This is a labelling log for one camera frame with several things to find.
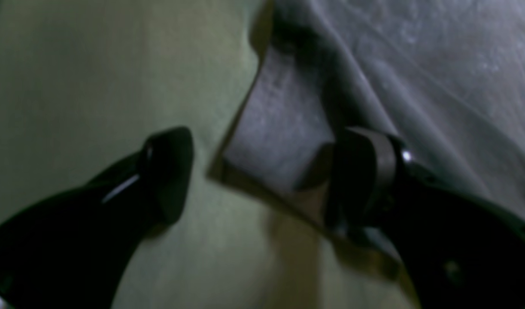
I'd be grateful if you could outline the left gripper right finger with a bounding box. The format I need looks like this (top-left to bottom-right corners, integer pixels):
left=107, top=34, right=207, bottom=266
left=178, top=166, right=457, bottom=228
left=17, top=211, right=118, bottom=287
left=325, top=127, right=525, bottom=309

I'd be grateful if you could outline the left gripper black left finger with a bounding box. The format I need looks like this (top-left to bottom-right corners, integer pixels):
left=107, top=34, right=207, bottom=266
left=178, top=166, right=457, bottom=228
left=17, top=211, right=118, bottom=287
left=0, top=127, right=195, bottom=309

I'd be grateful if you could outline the grey t-shirt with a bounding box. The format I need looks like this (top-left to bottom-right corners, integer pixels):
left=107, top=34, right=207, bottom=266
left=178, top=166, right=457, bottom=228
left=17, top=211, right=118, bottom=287
left=223, top=0, right=525, bottom=221

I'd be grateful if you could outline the pale green table cloth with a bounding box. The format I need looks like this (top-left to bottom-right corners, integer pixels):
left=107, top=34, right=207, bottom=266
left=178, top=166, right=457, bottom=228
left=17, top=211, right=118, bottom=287
left=0, top=0, right=419, bottom=309

